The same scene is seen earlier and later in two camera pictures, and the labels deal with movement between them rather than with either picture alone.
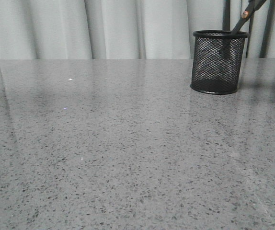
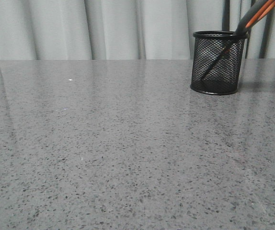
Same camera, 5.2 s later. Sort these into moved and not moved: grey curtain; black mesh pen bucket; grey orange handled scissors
Moved: grey orange handled scissors
Not moved: black mesh pen bucket; grey curtain
